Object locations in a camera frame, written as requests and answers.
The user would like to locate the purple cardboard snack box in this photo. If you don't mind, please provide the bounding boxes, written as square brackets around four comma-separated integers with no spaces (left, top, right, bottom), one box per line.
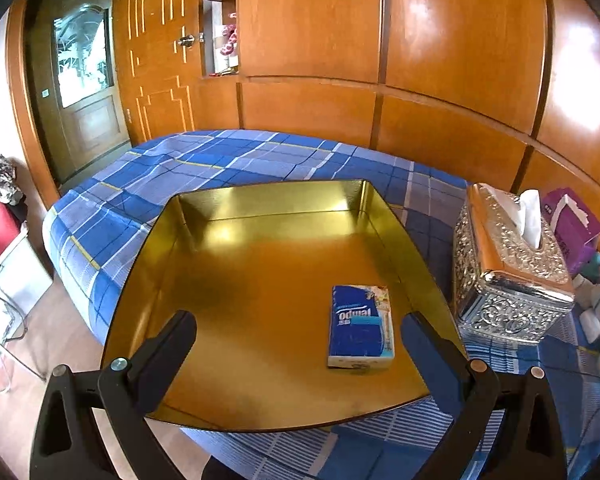
[541,188,600,276]

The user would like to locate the white tissue sheet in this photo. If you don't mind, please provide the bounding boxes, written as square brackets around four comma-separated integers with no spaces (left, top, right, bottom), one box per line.
[484,183,543,252]

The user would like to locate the glass panel entrance door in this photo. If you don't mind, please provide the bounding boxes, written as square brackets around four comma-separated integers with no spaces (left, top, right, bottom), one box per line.
[23,0,131,193]

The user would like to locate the gold metal tray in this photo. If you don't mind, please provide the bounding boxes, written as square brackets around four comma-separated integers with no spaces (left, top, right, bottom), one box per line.
[102,180,460,432]

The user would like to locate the blue tissue pack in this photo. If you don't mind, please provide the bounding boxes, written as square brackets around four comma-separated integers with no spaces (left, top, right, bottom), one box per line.
[327,285,396,370]

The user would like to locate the wooden door with handle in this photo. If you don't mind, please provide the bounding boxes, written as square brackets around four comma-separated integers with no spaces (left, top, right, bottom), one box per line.
[112,0,201,145]

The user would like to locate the ornate silver tissue box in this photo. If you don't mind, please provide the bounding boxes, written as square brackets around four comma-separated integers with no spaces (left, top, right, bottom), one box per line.
[452,183,574,344]

